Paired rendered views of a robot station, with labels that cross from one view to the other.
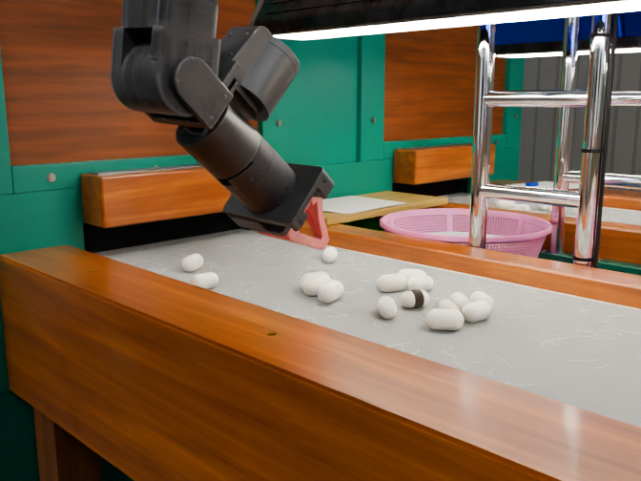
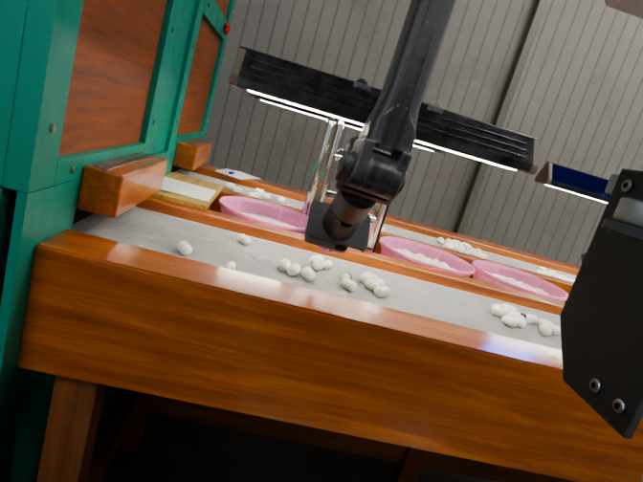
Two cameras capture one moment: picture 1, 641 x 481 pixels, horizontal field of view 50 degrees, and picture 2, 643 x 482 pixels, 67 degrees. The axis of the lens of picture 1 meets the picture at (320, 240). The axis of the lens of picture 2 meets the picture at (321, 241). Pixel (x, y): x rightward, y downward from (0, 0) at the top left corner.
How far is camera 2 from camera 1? 0.71 m
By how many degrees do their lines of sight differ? 52
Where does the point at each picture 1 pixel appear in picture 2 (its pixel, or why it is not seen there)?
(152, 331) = (302, 317)
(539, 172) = not seen: hidden behind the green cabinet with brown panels
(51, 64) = (85, 63)
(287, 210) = (360, 240)
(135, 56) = (380, 162)
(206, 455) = (337, 384)
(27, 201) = (57, 192)
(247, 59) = not seen: hidden behind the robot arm
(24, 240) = (49, 228)
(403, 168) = (185, 157)
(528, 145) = not seen: hidden behind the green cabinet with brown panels
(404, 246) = (279, 234)
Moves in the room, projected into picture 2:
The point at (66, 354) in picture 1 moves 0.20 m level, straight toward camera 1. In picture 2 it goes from (163, 333) to (290, 391)
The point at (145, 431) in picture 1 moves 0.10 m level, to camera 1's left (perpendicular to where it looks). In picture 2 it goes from (269, 379) to (215, 396)
